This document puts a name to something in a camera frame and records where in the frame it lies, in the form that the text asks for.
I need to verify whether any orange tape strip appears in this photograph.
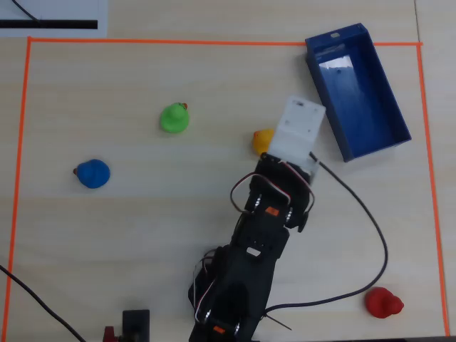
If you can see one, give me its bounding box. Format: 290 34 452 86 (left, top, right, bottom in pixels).
27 36 424 48
415 42 451 338
1 36 33 342

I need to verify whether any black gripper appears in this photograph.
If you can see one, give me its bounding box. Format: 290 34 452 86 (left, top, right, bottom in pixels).
256 152 318 195

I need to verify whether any red rubber duck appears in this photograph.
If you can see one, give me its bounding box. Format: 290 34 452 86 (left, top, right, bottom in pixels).
364 286 405 319

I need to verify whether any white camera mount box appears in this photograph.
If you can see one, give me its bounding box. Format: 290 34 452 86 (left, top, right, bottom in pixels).
266 95 327 168

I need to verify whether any yellow rubber duck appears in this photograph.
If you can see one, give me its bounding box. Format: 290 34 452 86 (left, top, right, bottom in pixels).
252 128 276 157

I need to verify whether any black zip tie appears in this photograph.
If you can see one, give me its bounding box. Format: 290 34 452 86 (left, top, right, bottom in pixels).
263 311 294 331

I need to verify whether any black clamp block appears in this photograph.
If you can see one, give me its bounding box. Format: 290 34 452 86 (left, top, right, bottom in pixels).
122 309 151 342

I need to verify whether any green rubber duck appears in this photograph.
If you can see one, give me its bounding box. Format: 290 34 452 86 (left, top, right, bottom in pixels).
159 102 191 135

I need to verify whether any black camera cable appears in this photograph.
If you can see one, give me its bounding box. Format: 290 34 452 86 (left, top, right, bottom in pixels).
264 152 389 314

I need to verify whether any black strip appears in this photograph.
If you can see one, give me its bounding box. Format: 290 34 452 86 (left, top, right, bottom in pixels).
0 19 98 30

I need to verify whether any blue rubber duck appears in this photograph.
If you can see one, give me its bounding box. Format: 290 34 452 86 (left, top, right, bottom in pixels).
73 158 111 190

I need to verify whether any blue plastic box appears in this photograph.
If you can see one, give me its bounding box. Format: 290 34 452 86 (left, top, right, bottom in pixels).
304 22 413 163

